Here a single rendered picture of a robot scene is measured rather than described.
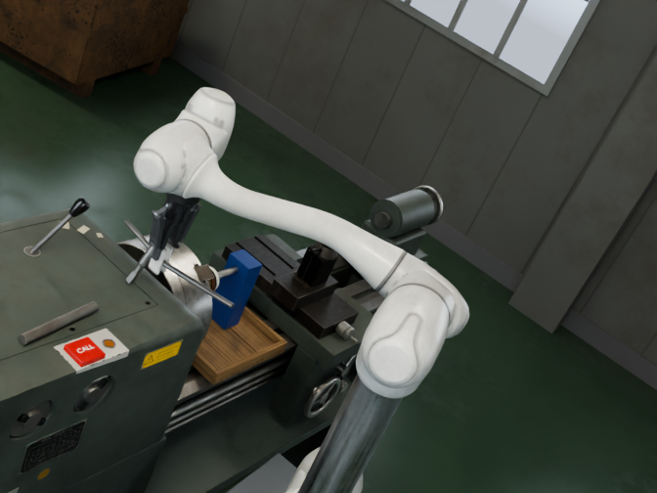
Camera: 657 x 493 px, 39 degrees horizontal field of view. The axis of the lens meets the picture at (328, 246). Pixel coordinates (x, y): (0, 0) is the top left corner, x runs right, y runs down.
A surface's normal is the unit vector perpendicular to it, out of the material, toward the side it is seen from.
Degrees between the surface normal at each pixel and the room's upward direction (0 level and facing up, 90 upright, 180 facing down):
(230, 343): 0
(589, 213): 90
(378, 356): 84
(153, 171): 89
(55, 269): 0
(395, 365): 84
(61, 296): 0
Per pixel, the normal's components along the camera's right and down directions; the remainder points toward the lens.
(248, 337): 0.36, -0.79
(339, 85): -0.53, 0.26
